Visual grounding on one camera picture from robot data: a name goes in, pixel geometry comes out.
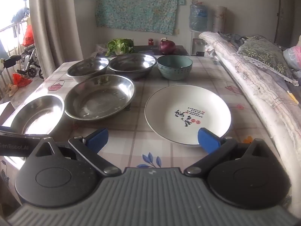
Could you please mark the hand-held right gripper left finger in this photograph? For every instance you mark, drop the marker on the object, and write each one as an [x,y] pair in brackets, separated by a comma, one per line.
[98,139]

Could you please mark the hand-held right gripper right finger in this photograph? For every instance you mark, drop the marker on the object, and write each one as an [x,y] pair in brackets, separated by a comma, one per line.
[208,141]

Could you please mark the large steel basin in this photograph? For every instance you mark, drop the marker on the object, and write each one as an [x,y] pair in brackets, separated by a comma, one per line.
[35,117]

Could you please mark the white printed ceramic plate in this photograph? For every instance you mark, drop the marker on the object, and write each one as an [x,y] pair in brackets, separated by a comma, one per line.
[169,113]

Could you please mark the small stainless steel bowl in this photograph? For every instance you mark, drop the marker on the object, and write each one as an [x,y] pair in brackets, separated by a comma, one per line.
[87,71]

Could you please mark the teal ceramic bowl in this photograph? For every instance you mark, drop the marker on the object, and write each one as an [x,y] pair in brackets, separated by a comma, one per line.
[174,73]

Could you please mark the small steel basin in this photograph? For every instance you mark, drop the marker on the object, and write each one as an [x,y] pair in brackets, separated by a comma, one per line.
[131,66]

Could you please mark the checked floral tablecloth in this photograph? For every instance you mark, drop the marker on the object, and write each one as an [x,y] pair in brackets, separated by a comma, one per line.
[141,127]

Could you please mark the rolled white quilt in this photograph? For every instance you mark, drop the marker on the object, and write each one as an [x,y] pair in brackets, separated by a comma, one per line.
[279,143]

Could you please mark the white lace-trimmed quilt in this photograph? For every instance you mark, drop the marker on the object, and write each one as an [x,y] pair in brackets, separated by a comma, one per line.
[258,84]

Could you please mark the wheelchair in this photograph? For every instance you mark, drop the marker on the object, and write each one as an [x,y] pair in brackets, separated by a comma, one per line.
[30,61]

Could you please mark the black padded rest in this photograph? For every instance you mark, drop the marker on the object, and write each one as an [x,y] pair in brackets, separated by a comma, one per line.
[11,60]

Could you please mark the white plastic bag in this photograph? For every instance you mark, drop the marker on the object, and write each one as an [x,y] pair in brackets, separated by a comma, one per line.
[101,49]

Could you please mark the white water dispenser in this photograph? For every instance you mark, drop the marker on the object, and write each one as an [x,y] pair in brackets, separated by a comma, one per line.
[197,47]

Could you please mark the green leafy cabbage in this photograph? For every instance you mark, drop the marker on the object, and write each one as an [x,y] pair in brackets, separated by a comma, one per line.
[120,46]

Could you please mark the black flat cooktop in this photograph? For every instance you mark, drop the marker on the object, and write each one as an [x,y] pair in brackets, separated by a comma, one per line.
[145,49]

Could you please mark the green leaf-patterned pillow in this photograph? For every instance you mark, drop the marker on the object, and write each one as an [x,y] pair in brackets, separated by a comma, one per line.
[265,56]

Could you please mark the red onion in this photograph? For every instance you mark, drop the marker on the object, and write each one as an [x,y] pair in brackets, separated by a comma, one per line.
[167,47]

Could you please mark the metal balcony railing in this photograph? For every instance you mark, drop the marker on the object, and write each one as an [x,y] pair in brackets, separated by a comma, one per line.
[9,42]

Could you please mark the red-lidded jar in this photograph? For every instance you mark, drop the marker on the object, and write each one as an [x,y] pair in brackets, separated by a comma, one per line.
[150,42]

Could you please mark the hanging red plastic bag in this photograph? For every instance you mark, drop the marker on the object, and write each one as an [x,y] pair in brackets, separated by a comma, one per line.
[28,36]

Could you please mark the beige curtain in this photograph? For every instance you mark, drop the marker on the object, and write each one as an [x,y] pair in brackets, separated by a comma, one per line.
[54,28]

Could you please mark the pink blanket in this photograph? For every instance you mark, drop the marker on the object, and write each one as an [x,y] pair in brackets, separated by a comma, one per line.
[294,54]

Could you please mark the floral patterned canister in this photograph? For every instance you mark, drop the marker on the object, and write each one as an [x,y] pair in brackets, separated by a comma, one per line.
[219,18]

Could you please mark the blue water bottle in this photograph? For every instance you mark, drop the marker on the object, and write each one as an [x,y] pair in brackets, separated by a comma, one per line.
[198,16]

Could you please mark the brown wooden wardrobe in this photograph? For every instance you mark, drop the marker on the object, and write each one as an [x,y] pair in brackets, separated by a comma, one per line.
[285,9]

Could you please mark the teal floral wall cloth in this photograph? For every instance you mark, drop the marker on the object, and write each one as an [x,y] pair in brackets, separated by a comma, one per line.
[141,4]

